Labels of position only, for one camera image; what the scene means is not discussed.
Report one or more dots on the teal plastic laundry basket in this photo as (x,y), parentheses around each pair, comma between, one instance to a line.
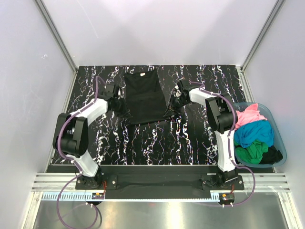
(278,143)

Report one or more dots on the black t shirt in basket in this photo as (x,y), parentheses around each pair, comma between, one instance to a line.
(271,156)

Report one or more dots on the aluminium frame post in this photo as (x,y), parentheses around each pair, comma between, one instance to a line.
(56,35)
(262,33)

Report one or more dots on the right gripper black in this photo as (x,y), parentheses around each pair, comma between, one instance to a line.
(174,105)

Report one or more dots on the green t shirt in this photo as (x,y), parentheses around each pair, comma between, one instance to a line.
(252,154)

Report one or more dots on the left aluminium frame post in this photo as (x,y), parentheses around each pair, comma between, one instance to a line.
(56,35)

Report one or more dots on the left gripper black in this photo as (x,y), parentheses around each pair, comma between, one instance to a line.
(122,109)

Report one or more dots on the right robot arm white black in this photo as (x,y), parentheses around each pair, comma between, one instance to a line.
(222,118)

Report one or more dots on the black t shirt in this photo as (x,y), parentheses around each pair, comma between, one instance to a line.
(271,156)
(144,97)

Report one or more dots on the pink t shirt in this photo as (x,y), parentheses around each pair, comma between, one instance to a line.
(249,115)

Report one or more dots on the right aluminium frame post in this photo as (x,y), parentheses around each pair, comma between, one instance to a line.
(262,33)

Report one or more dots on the white slotted cable duct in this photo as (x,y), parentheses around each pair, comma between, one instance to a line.
(91,196)

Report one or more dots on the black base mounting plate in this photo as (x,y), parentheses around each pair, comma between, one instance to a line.
(159,191)

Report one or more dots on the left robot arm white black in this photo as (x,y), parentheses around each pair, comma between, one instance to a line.
(71,137)

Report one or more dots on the aluminium rail profile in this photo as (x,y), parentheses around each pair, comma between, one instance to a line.
(245,182)

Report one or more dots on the blue t shirt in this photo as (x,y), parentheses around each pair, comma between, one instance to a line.
(256,131)

